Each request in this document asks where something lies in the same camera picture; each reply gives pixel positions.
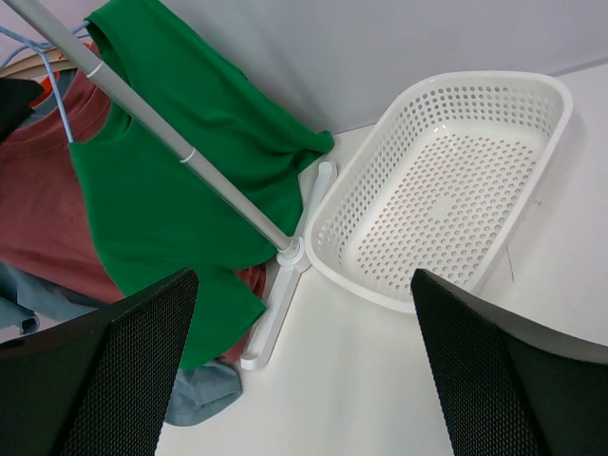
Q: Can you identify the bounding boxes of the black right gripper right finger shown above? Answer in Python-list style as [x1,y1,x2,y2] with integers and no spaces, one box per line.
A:
[410,269,607,455]

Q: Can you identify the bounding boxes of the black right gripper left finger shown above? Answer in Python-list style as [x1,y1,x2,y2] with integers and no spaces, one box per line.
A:
[1,269,199,455]

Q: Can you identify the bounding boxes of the grey blue t shirt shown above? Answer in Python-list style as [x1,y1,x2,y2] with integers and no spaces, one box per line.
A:
[1,263,242,427]

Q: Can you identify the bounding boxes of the dusty red t shirt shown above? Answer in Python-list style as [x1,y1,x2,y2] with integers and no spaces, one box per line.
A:
[0,41,125,305]

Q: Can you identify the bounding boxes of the green t shirt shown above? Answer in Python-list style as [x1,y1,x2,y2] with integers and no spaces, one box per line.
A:
[70,1,334,371]

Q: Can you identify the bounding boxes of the beige wooden hanger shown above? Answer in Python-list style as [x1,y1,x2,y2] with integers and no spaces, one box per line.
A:
[1,47,77,79]

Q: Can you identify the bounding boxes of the light blue wire hanger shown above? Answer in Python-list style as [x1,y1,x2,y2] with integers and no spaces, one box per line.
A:
[1,27,74,143]

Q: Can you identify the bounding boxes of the orange t shirt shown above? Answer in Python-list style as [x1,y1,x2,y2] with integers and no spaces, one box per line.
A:
[29,76,53,108]

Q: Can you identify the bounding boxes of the white perforated plastic basket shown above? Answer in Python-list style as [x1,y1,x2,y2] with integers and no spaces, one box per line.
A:
[304,70,574,314]

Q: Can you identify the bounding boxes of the grey metal clothes rack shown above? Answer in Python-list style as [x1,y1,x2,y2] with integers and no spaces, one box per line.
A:
[10,1,310,370]

